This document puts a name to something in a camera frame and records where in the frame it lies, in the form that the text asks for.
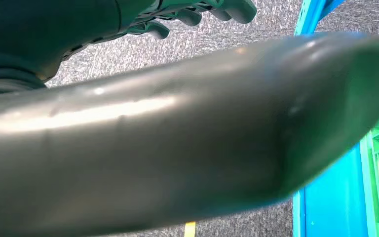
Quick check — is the yellow floor tape square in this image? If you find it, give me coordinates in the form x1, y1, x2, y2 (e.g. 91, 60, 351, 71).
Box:
183, 222, 197, 237

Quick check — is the blue steel shelving rack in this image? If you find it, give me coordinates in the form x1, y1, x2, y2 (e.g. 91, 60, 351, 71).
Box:
292, 0, 379, 237

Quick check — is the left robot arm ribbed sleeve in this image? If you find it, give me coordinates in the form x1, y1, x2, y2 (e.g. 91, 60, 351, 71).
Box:
0, 49, 48, 96

